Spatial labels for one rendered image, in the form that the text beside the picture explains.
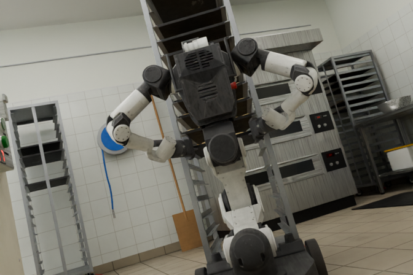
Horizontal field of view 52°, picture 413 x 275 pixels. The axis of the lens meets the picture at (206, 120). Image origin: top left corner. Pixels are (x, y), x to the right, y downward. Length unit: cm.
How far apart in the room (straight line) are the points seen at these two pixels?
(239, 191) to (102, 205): 321
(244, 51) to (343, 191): 328
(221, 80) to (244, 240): 65
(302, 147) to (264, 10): 243
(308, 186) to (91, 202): 242
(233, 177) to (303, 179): 273
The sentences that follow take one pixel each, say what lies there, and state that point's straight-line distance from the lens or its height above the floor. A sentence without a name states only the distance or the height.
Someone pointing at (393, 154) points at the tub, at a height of 42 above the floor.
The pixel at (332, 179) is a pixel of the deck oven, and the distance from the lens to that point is 488.
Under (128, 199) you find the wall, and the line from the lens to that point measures 511.
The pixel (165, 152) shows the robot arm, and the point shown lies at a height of 76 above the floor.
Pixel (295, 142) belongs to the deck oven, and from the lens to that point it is 473.
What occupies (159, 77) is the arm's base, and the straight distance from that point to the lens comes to 188.
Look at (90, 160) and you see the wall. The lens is 513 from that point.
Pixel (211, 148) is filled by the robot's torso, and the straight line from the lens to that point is 168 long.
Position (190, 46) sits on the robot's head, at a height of 119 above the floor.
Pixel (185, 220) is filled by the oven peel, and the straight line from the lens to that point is 495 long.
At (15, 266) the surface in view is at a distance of 114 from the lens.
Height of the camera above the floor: 51
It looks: 10 degrees up
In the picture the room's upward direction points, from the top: 15 degrees counter-clockwise
